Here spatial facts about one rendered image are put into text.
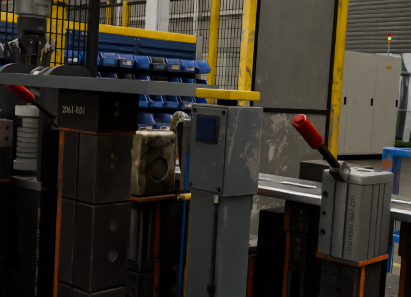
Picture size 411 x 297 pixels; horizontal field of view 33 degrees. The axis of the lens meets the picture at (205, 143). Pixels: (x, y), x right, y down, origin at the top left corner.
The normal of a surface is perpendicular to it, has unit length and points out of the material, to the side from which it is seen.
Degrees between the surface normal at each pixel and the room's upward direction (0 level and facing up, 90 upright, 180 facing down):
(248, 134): 90
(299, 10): 89
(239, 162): 90
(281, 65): 91
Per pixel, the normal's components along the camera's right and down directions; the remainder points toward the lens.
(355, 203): -0.67, 0.02
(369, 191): 0.73, 0.10
